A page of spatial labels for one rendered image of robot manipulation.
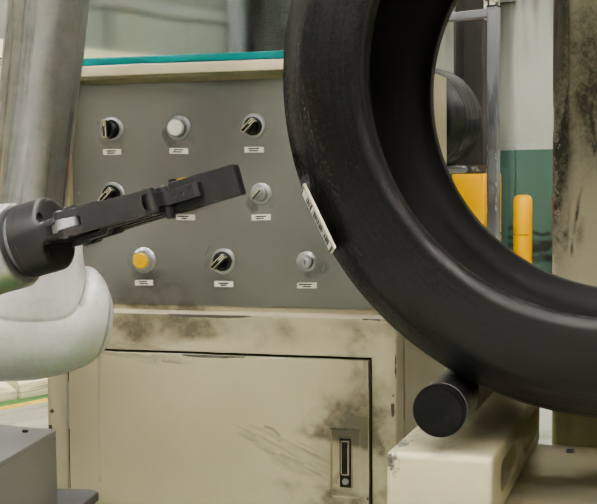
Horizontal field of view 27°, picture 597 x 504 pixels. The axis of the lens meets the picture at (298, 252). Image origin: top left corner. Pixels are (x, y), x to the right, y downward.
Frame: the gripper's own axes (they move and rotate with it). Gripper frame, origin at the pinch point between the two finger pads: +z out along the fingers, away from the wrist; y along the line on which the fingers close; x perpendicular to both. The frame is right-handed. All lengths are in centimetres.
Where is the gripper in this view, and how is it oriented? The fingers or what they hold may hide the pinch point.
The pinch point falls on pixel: (206, 188)
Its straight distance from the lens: 120.5
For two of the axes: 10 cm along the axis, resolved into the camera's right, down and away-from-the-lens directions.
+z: 9.2, -2.5, -3.0
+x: 2.5, 9.7, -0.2
